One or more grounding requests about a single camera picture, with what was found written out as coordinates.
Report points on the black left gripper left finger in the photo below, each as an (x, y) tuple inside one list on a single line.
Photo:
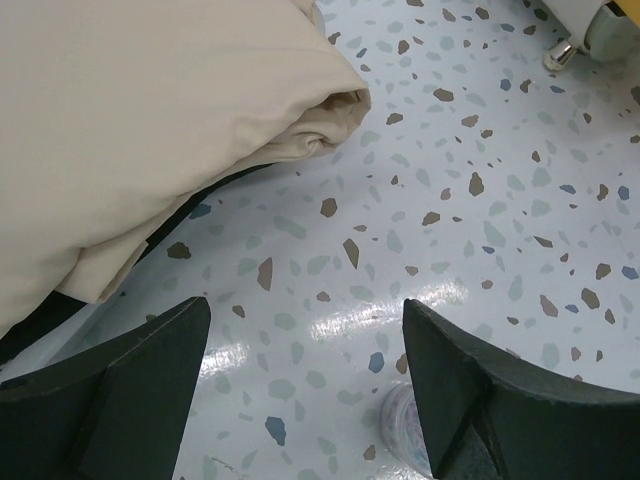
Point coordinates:
[(115, 411)]

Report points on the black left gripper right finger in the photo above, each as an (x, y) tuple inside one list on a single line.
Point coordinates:
[(487, 414)]

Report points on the clear purple small jar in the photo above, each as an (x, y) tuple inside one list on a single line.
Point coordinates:
[(401, 430)]

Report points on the cream round drawer organizer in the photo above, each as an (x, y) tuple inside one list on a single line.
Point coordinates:
[(604, 30)]

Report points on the beige cloth bag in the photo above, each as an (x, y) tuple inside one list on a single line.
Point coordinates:
[(115, 113)]

